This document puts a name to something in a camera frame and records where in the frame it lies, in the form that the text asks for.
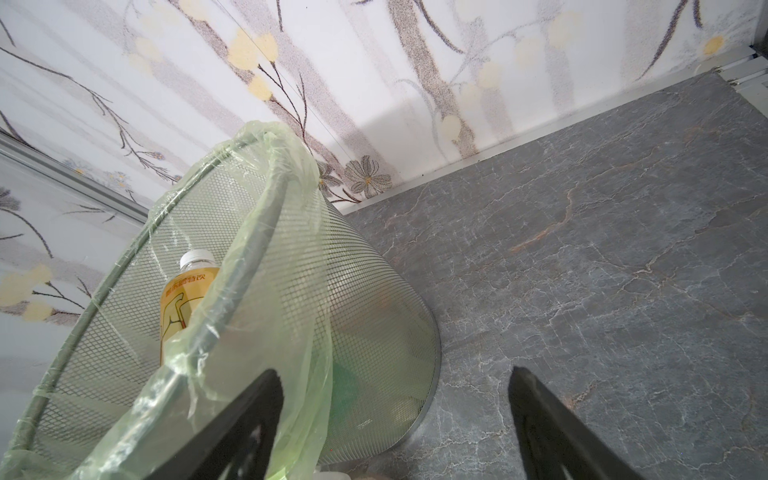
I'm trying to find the orange drink bottle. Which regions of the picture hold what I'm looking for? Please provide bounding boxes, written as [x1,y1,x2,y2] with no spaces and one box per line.
[160,249,219,364]

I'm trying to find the green lined waste bin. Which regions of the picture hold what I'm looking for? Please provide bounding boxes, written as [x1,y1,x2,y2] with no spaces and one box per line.
[1,121,441,479]

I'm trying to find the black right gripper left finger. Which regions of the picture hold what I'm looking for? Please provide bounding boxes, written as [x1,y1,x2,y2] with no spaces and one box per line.
[149,369,284,480]

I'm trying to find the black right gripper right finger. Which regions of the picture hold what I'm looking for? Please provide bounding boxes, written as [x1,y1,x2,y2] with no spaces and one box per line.
[508,366,641,480]

